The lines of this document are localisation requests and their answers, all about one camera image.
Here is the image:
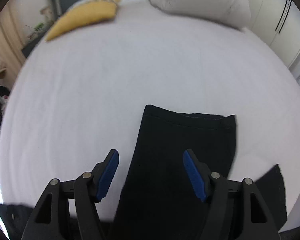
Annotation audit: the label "yellow pillow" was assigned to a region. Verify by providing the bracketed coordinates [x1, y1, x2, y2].
[45, 0, 122, 42]

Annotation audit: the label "white wardrobe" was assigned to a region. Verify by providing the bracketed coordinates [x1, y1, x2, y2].
[227, 0, 300, 85]

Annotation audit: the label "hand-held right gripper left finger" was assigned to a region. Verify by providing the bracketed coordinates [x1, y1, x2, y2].
[20, 149, 120, 240]

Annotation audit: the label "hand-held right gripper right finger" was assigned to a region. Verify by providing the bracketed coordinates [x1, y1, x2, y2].
[182, 149, 282, 240]

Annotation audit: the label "rolled white duvet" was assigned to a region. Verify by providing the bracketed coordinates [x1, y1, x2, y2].
[147, 0, 251, 30]

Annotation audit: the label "grey nightstand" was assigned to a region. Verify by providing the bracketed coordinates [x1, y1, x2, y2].
[21, 35, 48, 58]

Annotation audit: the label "beige curtain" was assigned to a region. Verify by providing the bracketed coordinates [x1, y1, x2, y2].
[0, 2, 27, 64]

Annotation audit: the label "person's dark clothing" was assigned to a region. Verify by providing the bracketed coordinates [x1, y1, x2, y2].
[0, 202, 34, 240]

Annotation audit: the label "black pants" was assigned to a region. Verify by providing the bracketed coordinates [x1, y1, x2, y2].
[109, 104, 288, 240]

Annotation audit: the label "bed with white sheet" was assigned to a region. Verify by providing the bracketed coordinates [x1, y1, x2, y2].
[0, 0, 300, 233]

